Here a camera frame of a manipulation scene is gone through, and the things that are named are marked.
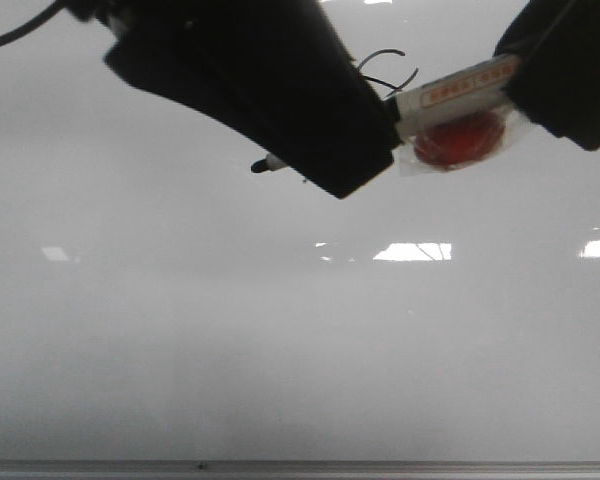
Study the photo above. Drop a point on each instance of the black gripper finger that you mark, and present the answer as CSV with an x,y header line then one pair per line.
x,y
274,71
557,84

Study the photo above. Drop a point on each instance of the white whiteboard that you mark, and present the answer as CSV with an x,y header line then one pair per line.
x,y
159,300

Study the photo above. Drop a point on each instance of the grey aluminium whiteboard frame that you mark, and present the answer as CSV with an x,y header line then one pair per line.
x,y
225,469

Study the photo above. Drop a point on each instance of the black whiteboard marker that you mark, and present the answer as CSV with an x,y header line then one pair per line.
x,y
477,88

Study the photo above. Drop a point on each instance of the red round magnet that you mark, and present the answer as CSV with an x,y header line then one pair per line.
x,y
462,141

